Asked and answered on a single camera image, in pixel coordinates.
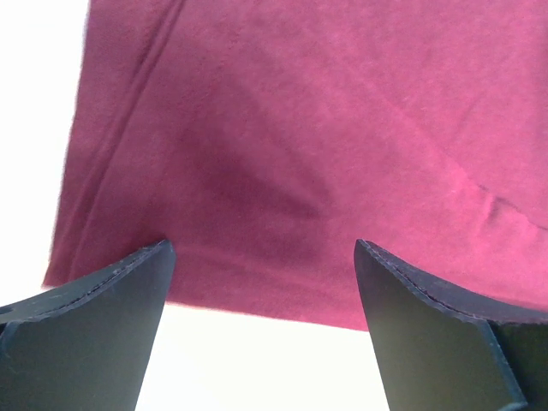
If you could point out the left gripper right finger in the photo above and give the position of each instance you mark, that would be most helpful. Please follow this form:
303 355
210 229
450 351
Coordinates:
442 347

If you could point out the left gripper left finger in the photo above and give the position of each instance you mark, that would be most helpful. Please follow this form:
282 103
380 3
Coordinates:
86 344

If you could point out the maroon t shirt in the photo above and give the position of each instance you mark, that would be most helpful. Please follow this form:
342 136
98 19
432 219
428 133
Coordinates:
264 138

